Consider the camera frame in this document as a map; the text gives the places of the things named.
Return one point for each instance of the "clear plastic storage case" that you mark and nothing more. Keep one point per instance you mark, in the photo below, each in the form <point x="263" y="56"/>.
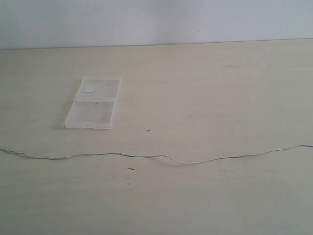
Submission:
<point x="94" y="104"/>

